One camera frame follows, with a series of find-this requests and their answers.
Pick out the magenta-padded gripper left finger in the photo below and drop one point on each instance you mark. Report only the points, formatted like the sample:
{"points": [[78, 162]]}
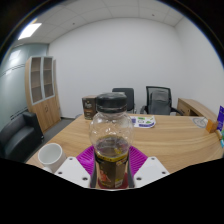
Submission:
{"points": [[74, 170]]}

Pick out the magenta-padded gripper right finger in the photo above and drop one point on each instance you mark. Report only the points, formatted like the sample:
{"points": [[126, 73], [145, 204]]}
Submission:
{"points": [[150, 170]]}

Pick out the clear bottle with dark drink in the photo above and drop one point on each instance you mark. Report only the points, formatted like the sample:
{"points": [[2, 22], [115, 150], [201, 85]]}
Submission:
{"points": [[111, 133]]}

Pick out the white mug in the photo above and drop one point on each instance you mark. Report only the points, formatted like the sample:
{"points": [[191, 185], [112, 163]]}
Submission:
{"points": [[51, 156]]}

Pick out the white and green leaflet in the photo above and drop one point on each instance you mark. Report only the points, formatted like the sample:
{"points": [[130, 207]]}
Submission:
{"points": [[144, 121]]}

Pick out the black leather sofa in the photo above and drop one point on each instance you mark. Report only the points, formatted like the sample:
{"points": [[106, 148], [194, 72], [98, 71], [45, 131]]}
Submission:
{"points": [[18, 136]]}

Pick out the small upright brown box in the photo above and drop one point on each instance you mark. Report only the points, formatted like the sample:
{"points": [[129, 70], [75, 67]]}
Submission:
{"points": [[88, 106]]}

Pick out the black mesh chair, grey cushion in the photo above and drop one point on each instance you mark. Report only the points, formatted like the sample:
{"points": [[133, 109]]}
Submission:
{"points": [[159, 100]]}

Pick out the wooden side desk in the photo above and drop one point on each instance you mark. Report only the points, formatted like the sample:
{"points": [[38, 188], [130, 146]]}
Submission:
{"points": [[193, 108]]}

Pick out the small orange box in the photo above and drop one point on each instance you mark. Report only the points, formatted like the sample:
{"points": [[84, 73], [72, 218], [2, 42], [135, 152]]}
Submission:
{"points": [[211, 126]]}

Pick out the black office chair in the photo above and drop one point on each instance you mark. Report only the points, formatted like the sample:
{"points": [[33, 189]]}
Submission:
{"points": [[125, 95]]}

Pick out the wooden cabinet with glass doors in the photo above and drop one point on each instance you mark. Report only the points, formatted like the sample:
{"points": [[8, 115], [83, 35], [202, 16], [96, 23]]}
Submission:
{"points": [[43, 90]]}

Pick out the purple upright card box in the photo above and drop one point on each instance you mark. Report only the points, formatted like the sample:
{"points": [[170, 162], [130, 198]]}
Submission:
{"points": [[220, 118]]}

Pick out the rectangular ceiling light panel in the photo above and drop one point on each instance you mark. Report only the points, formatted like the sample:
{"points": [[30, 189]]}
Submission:
{"points": [[29, 30]]}

